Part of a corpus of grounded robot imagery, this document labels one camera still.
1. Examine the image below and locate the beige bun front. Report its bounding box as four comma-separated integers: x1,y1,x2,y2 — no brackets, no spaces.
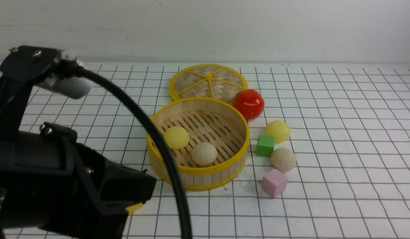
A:
190,142,218,167

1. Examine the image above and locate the yellow cube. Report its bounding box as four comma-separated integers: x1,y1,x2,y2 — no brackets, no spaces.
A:
126,203,144,214

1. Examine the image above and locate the beige bun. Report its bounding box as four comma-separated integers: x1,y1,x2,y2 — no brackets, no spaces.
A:
270,148,297,173
190,142,218,167

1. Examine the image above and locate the yellow bun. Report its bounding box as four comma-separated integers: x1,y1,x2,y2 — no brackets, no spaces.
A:
164,126,190,150
266,120,291,144

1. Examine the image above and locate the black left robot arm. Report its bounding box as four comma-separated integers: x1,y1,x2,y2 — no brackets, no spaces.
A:
0,77,157,239

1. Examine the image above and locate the woven bamboo steamer lid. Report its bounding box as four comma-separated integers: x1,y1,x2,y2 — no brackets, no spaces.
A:
169,64,248,104

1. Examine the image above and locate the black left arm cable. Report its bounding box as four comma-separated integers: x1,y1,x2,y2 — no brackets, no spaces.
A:
64,66,193,239

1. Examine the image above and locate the green cube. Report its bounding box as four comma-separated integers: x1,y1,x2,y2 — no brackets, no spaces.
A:
256,134,274,158

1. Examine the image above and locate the red tomato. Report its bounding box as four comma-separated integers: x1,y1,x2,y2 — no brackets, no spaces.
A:
232,89,265,121

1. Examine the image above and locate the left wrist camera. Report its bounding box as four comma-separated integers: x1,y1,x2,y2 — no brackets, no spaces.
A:
0,45,92,100

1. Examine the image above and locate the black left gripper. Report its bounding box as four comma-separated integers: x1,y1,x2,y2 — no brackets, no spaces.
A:
0,122,157,239

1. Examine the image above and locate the pink cube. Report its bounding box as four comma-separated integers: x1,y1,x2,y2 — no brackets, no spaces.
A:
261,169,288,198

